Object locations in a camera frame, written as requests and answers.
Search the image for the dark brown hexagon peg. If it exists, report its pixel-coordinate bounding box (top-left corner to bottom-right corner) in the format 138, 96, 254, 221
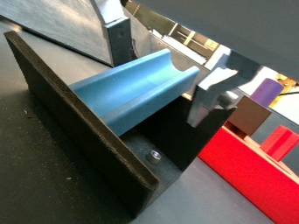
225, 96, 272, 139

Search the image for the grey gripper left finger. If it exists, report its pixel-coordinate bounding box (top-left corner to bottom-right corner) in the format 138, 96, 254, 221
90, 0, 137, 67

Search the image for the blue arch object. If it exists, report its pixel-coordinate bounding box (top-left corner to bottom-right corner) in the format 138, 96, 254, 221
70, 49, 201, 136

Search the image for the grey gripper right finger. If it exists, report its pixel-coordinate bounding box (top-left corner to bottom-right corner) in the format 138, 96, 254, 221
187, 51, 262, 127

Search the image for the purple cylinder peg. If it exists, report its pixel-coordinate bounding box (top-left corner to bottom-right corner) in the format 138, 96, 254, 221
250, 78, 285, 108

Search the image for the red star peg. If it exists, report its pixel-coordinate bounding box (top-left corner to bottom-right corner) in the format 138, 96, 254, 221
261, 125, 299, 161

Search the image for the red shape sorter base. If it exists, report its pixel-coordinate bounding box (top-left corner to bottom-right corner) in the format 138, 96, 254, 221
199, 127, 299, 224

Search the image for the black curved fixture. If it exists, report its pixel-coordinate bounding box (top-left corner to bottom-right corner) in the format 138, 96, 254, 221
5, 31, 233, 214

